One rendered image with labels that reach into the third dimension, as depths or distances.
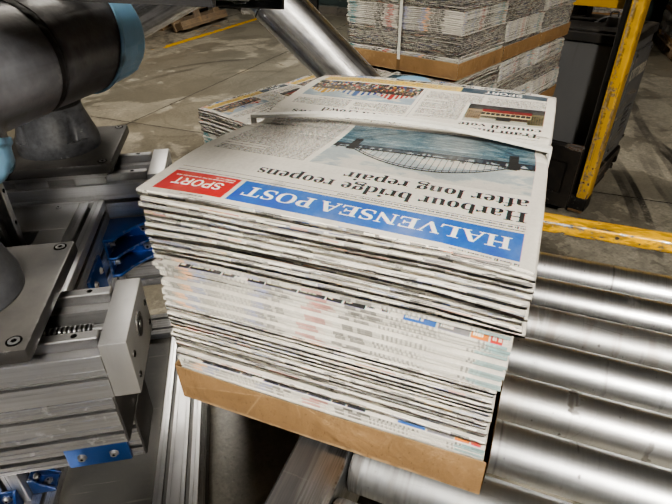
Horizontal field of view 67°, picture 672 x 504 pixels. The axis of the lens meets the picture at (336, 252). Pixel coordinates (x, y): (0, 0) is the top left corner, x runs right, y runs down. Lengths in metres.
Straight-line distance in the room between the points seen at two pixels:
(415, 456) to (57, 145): 0.87
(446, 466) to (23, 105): 0.39
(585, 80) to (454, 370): 2.38
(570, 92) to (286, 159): 2.36
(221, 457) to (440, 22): 1.28
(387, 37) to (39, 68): 1.27
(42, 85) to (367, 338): 0.27
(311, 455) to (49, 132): 0.81
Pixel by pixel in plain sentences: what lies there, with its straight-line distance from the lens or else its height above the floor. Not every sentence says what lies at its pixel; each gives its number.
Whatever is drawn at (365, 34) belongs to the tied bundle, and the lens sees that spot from 1.61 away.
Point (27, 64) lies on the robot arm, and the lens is 0.37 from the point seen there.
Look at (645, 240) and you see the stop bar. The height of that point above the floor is 0.82.
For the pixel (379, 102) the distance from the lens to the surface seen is 0.57.
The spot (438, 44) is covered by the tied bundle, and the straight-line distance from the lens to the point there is 1.48.
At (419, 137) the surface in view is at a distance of 0.48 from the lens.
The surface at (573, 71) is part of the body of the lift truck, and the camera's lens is 2.70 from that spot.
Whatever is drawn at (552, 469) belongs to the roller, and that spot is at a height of 0.79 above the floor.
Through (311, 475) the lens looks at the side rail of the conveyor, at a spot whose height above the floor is 0.80.
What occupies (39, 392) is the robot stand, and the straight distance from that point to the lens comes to 0.74.
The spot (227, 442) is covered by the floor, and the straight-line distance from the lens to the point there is 1.51.
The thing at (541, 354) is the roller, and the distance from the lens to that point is 0.61.
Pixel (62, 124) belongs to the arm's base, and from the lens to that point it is 1.09.
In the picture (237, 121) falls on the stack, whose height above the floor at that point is 0.83.
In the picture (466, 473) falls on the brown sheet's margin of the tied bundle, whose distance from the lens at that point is 0.45.
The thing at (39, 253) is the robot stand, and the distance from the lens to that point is 0.79.
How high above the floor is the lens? 1.19
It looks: 33 degrees down
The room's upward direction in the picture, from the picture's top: straight up
